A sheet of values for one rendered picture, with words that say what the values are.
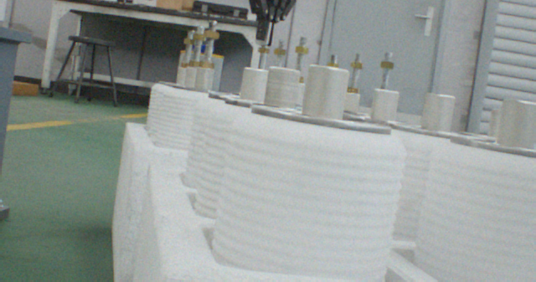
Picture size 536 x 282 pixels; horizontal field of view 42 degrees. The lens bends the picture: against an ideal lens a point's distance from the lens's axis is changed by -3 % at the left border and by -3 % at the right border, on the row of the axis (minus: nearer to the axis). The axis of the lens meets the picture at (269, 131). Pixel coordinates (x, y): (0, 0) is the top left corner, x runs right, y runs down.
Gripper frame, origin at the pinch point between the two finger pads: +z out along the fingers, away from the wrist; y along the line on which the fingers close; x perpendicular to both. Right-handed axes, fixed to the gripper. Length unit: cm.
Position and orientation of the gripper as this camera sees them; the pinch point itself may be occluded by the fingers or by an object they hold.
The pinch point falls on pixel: (265, 33)
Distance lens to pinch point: 116.5
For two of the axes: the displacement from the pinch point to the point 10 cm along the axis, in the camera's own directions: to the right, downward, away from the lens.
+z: -1.6, 9.9, 0.6
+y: -5.1, -0.3, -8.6
